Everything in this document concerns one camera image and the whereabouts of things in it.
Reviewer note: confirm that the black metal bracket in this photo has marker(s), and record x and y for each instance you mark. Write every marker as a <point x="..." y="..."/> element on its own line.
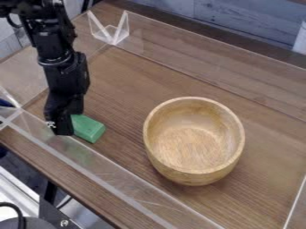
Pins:
<point x="55" y="217"/>

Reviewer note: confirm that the green rectangular block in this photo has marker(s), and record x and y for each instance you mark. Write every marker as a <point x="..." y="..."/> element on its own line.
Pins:
<point x="87" y="128"/>

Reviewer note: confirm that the white object at right edge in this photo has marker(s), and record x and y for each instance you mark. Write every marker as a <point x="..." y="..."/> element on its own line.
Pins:
<point x="299" y="44"/>

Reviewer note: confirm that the clear acrylic tray walls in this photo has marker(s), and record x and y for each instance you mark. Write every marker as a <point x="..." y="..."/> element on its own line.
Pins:
<point x="160" y="63"/>

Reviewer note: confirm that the brown wooden bowl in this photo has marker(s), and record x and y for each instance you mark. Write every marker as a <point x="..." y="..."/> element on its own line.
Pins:
<point x="194" y="140"/>

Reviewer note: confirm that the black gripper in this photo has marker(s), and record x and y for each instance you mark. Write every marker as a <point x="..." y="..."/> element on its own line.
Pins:
<point x="68" y="82"/>

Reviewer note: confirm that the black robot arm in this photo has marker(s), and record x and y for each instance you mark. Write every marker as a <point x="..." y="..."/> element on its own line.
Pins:
<point x="51" y="33"/>

